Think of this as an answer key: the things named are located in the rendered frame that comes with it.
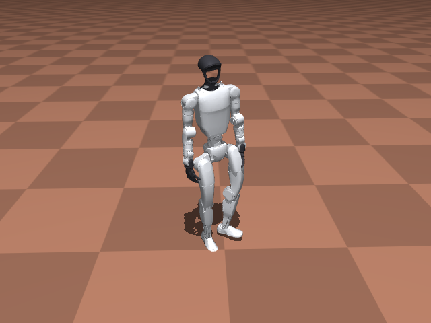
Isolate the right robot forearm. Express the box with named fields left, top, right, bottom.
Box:
left=182, top=128, right=194, bottom=166

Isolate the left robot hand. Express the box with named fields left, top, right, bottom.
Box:
left=238, top=144, right=245, bottom=168

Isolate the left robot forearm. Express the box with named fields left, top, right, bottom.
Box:
left=233, top=123, right=246, bottom=149

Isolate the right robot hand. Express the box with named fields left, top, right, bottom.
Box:
left=184, top=159, right=201, bottom=183

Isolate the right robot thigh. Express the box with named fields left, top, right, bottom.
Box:
left=193, top=153, right=215, bottom=210

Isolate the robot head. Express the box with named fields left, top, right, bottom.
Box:
left=198, top=55, right=222, bottom=91

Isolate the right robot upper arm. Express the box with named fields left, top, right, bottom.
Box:
left=181, top=92, right=198, bottom=138

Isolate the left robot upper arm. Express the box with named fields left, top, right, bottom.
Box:
left=226, top=84, right=244, bottom=126

